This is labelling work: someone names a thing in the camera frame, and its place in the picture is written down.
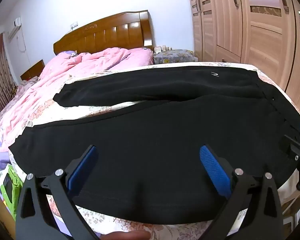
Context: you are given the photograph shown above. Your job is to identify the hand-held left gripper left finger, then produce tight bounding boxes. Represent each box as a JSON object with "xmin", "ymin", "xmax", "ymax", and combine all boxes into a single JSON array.
[{"xmin": 15, "ymin": 144, "xmax": 101, "ymax": 240}]

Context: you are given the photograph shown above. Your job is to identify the nightstand with floral cover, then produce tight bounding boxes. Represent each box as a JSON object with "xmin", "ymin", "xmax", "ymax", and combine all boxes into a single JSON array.
[{"xmin": 153, "ymin": 49, "xmax": 197, "ymax": 64}]

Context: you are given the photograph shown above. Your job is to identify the white air conditioner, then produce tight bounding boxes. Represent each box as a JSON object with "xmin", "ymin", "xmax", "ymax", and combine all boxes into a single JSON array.
[{"xmin": 7, "ymin": 17, "xmax": 22, "ymax": 40}]

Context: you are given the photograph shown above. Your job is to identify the green bag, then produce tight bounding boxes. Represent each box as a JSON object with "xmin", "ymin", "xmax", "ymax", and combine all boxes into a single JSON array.
[{"xmin": 0, "ymin": 164, "xmax": 24, "ymax": 221}]

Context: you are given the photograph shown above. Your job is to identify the wooden wardrobe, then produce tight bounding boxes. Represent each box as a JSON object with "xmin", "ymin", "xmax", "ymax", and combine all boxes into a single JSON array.
[{"xmin": 186, "ymin": 0, "xmax": 300, "ymax": 105}]

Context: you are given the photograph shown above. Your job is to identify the black pants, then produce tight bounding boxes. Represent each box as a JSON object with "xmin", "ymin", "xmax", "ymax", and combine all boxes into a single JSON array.
[{"xmin": 8, "ymin": 65, "xmax": 300, "ymax": 225}]

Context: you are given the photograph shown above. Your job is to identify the floral blanket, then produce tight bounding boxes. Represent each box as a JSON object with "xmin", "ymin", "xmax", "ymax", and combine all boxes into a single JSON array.
[{"xmin": 0, "ymin": 62, "xmax": 300, "ymax": 240}]

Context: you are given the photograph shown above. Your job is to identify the wooden bed headboard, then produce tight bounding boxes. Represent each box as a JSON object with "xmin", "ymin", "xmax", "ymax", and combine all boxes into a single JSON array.
[{"xmin": 53, "ymin": 10, "xmax": 154, "ymax": 55}]

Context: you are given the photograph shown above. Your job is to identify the pink quilt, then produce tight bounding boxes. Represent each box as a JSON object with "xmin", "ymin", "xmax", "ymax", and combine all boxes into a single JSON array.
[{"xmin": 0, "ymin": 47, "xmax": 153, "ymax": 153}]

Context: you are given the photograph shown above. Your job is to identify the red patterned curtain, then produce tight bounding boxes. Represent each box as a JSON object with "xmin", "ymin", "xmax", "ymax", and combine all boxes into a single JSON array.
[{"xmin": 0, "ymin": 34, "xmax": 16, "ymax": 118}]

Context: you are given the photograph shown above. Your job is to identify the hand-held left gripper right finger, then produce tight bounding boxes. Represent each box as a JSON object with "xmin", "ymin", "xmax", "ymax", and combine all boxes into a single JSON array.
[{"xmin": 199, "ymin": 144, "xmax": 284, "ymax": 240}]

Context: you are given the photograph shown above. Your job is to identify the small wooden nightstand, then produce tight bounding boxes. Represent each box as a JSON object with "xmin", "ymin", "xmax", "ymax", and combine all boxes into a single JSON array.
[{"xmin": 20, "ymin": 59, "xmax": 45, "ymax": 81}]

